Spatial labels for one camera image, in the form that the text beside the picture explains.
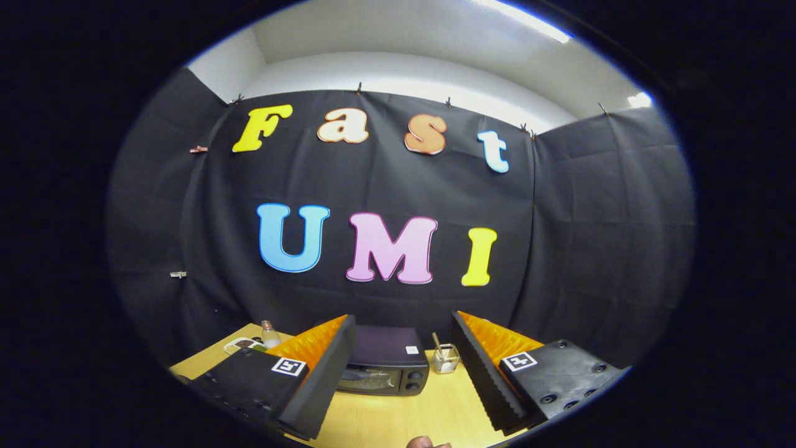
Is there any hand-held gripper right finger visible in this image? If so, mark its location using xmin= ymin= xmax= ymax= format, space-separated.
xmin=451 ymin=310 xmax=626 ymax=436

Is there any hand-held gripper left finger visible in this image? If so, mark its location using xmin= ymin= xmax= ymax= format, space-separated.
xmin=187 ymin=314 xmax=357 ymax=441

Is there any black toaster oven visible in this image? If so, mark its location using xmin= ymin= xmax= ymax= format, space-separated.
xmin=314 ymin=322 xmax=430 ymax=397

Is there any small divided snack dish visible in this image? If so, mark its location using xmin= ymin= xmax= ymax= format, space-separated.
xmin=224 ymin=337 xmax=267 ymax=355

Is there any black backdrop cloth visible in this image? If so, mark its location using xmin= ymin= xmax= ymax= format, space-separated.
xmin=106 ymin=65 xmax=697 ymax=374

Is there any long ceiling light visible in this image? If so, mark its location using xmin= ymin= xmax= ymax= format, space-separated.
xmin=473 ymin=0 xmax=573 ymax=44

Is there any wire mesh utensil holder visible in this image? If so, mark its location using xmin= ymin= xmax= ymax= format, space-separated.
xmin=432 ymin=344 xmax=461 ymax=374

